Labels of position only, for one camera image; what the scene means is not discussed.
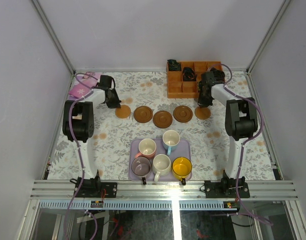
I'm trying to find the light wooden coaster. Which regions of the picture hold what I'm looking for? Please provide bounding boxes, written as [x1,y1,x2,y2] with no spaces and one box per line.
[195,107,211,120]
[115,105,131,119]

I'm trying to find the light blue mug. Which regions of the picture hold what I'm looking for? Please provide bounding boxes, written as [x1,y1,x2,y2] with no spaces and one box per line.
[162,130,181,156]

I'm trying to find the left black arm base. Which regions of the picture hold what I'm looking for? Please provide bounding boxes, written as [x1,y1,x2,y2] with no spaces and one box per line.
[76,176,117,198]

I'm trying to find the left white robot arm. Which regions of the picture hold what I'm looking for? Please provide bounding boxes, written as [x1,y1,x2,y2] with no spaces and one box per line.
[62,72,121,180]

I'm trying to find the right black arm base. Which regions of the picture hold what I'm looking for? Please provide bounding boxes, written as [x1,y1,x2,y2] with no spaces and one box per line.
[200,172,250,199]

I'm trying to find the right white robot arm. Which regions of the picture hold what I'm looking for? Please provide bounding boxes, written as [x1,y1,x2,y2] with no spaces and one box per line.
[198,71,258,180]

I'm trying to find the yellow glass cup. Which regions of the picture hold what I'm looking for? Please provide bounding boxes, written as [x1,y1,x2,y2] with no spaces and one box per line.
[172,157,192,186]

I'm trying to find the black bundle right compartment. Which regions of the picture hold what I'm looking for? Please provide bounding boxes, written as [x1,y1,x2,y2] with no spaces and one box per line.
[211,68,225,81]

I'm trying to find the dark brown right saucer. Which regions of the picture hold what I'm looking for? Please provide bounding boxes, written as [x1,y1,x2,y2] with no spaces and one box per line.
[173,105,193,123]

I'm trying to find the dark brown saucer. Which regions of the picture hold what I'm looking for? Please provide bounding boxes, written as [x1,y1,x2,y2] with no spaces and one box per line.
[133,106,153,123]
[153,110,173,129]
[173,105,193,123]

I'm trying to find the orange compartment box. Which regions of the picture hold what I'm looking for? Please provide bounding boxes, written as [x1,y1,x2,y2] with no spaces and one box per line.
[166,60,223,99]

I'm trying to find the pink folded cloth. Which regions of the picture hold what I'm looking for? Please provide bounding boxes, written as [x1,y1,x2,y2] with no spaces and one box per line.
[68,71,101,99]

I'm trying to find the dark brown left saucer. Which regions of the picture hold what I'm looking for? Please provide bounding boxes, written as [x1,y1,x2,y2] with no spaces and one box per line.
[133,106,153,123]

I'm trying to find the black bundle far left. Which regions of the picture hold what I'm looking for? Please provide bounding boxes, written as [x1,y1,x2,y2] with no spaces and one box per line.
[167,59,181,72]

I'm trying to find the dark brown middle saucer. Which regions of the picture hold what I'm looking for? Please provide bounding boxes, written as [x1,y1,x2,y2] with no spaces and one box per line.
[153,110,173,129]

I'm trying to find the lilac plastic tray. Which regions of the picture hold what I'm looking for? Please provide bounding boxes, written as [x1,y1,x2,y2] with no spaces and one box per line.
[128,138,191,183]

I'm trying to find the pink mug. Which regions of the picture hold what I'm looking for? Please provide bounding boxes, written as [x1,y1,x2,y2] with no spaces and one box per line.
[135,138,157,159]

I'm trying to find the purple mug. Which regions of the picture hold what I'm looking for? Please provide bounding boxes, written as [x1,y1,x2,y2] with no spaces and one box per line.
[131,156,152,185]

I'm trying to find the cream white mug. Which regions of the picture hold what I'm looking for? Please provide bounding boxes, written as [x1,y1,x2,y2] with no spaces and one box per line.
[152,154,171,182]

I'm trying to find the black orange cable bundle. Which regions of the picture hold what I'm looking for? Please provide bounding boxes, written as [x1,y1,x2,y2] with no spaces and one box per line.
[182,66,196,82]

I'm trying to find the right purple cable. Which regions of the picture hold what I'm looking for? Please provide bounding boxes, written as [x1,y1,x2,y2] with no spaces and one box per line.
[208,63,274,227]

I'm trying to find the blue slotted cable duct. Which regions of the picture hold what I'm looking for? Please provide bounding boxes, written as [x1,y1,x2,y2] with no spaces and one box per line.
[40,200,237,211]

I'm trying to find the aluminium front rail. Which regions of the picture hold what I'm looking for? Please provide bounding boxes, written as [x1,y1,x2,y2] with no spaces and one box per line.
[30,180,299,201]

